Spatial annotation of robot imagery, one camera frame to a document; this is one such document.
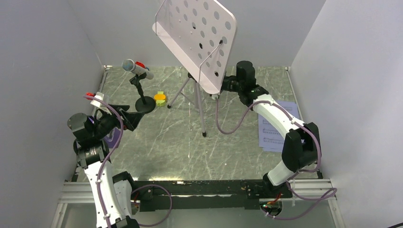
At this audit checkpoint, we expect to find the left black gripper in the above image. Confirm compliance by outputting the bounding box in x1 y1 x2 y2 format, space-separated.
93 104 144 139

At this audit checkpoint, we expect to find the purple cable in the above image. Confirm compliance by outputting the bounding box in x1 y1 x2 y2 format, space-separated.
84 93 173 228
215 95 338 221

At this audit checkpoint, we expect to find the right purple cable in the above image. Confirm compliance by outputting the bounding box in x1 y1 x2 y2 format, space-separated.
215 95 338 221

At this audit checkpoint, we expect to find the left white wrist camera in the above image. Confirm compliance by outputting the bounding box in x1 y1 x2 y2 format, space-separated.
86 92 110 112

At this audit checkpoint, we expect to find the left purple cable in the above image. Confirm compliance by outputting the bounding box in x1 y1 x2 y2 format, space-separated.
84 93 173 228

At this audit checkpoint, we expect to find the silver toy microphone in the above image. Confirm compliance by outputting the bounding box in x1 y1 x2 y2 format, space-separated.
122 59 154 80

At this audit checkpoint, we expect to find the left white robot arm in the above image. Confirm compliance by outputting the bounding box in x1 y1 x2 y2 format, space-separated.
67 105 144 228

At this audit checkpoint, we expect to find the lilac tripod music stand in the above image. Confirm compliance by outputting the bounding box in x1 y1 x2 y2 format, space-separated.
153 0 237 136

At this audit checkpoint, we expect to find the purple metronome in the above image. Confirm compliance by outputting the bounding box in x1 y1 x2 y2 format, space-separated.
104 128 121 149

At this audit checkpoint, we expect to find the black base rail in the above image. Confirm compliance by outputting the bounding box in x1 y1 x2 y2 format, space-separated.
129 179 292 212

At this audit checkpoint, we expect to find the orange green toy block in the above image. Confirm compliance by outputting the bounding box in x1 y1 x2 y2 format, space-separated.
154 91 167 107

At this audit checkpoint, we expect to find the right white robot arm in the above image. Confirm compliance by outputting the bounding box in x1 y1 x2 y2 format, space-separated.
221 60 322 197

